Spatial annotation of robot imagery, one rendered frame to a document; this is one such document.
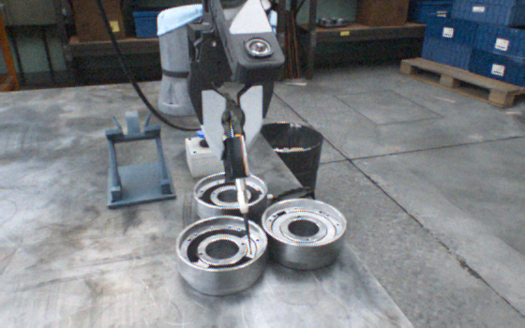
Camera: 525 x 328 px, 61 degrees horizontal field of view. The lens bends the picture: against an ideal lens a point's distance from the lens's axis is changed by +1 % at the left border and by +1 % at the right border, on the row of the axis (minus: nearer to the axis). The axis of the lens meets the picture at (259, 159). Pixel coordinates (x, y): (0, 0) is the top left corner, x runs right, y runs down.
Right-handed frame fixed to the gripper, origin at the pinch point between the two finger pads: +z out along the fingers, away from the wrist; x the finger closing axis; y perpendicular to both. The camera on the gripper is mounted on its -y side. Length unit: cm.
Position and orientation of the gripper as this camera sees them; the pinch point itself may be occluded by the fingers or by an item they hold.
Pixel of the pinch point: (232, 150)
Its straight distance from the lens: 51.8
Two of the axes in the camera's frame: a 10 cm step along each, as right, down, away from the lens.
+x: -9.6, 1.3, -2.7
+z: 0.0, 9.0, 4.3
